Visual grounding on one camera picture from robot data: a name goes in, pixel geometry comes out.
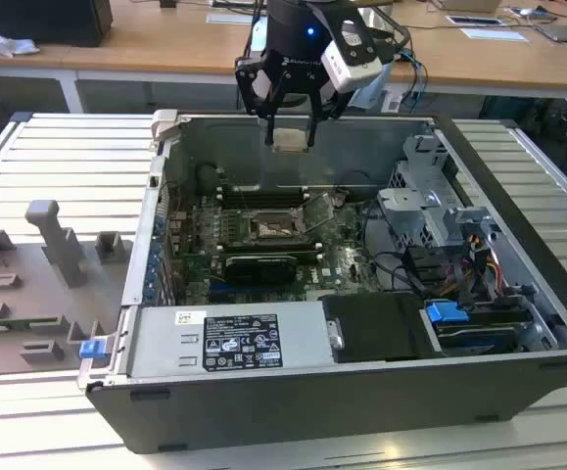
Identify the beige box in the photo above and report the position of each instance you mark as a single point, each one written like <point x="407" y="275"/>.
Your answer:
<point x="469" y="5"/>

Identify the silver power supply unit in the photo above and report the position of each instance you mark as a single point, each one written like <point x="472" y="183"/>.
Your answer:
<point x="160" y="343"/>

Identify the hard disk in blue carrier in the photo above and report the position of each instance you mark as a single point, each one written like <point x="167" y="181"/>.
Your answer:
<point x="443" y="312"/>

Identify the flat white device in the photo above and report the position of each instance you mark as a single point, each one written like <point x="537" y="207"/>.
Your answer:
<point x="474" y="20"/>

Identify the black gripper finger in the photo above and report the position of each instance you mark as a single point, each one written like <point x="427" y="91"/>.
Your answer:
<point x="246" y="88"/>
<point x="314" y="127"/>

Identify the green motherboard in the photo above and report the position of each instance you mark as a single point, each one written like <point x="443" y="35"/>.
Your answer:
<point x="342" y="264"/>

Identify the green RAM stick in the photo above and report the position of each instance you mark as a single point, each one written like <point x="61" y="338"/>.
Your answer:
<point x="14" y="324"/>

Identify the wooden desk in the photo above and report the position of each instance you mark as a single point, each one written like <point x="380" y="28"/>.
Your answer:
<point x="165" y="44"/>

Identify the small black object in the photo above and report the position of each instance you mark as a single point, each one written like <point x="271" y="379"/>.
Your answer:
<point x="168" y="4"/>

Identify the white power adapter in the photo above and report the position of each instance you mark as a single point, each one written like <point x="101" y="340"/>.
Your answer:
<point x="393" y="102"/>

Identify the metal drive cage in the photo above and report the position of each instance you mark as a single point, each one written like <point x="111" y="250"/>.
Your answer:
<point x="410" y="215"/>

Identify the black box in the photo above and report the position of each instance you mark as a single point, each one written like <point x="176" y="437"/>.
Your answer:
<point x="43" y="19"/>

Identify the blue plastic latch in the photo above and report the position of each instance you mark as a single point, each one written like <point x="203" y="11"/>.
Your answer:
<point x="92" y="349"/>

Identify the coin cell battery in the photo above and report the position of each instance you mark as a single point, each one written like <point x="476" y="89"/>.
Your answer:
<point x="340" y="197"/>

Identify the black plastic shroud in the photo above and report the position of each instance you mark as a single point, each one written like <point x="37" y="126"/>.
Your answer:
<point x="376" y="328"/>

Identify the graphics card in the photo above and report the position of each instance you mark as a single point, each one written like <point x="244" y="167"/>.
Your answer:
<point x="258" y="271"/>

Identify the black PC case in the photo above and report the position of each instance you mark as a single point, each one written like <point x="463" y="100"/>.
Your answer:
<point x="312" y="406"/>

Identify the white paper sheet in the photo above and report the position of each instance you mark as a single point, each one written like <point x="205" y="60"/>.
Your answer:
<point x="493" y="33"/>

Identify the grey case latch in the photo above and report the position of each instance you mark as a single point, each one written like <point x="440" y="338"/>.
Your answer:
<point x="165" y="125"/>

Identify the CPU socket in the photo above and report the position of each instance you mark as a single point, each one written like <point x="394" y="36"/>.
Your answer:
<point x="268" y="230"/>

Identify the silver CPU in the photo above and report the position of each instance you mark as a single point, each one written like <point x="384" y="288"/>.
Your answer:
<point x="290" y="141"/>

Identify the pale blue teach pendant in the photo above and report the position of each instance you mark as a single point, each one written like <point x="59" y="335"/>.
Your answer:
<point x="371" y="98"/>

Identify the grey parts rack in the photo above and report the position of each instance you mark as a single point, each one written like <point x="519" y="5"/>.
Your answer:
<point x="28" y="298"/>

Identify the black label sticker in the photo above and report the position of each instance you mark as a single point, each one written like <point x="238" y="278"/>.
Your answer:
<point x="241" y="343"/>

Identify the crumpled white paper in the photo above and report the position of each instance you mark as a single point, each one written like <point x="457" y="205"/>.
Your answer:
<point x="11" y="45"/>

